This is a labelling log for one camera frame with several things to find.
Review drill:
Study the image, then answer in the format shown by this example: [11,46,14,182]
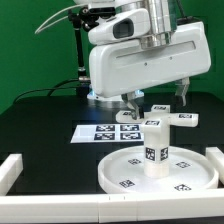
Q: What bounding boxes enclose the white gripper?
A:
[89,22,211,120]

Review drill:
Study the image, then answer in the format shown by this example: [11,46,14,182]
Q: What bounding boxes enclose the white cross table base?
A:
[116,105,199,133]

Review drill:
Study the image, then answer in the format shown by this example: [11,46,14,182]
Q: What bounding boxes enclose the white round table top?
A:
[98,146,219,194]

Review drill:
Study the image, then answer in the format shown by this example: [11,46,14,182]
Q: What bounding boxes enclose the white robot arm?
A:
[73,0,211,119]

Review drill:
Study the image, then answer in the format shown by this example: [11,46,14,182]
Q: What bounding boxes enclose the white marker tag sheet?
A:
[71,124,143,143]

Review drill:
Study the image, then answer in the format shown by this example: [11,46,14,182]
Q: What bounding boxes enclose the white right fence bar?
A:
[206,147,224,185]

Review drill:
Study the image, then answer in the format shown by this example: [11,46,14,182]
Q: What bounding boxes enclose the white left fence bar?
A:
[0,154,23,196]

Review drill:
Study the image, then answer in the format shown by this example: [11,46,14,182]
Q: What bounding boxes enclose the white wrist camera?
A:
[88,8,150,45]

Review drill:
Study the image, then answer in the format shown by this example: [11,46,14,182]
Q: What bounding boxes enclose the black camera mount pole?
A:
[68,10,90,98]

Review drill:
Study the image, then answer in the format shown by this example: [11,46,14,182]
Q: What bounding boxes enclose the black cables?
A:
[13,78,88,104]

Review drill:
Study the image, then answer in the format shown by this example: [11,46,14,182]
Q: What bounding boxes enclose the white cables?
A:
[34,3,87,35]

